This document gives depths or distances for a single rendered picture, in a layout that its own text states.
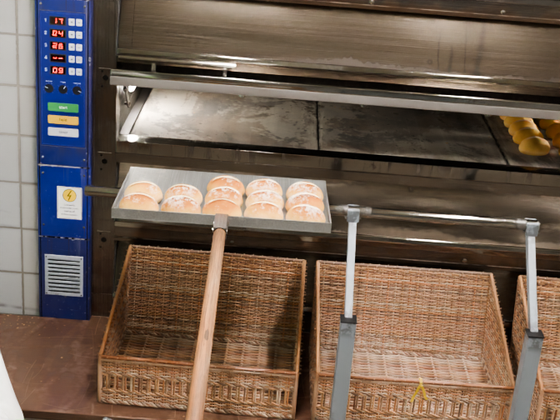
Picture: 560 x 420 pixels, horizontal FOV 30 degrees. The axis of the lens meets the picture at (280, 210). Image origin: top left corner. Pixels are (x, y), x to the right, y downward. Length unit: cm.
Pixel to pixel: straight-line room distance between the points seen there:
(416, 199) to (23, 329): 128
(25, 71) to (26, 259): 61
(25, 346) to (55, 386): 24
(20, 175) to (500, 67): 146
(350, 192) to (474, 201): 38
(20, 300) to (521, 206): 160
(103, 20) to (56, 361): 101
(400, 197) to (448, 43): 49
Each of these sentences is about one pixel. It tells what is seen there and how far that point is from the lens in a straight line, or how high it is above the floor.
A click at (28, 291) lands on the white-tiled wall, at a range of 343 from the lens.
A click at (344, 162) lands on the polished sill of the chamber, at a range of 314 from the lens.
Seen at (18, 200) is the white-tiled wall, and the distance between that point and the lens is 330.
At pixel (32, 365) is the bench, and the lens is 317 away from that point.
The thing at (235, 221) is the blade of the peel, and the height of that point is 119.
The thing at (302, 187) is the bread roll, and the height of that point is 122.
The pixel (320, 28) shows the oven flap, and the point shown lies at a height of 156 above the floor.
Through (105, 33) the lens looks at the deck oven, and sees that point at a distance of 309.
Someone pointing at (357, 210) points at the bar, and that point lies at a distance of 279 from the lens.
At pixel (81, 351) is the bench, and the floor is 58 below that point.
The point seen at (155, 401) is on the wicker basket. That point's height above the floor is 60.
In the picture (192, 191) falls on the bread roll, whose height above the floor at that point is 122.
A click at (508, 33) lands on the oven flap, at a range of 311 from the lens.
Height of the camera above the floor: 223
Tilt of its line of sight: 23 degrees down
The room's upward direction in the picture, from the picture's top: 5 degrees clockwise
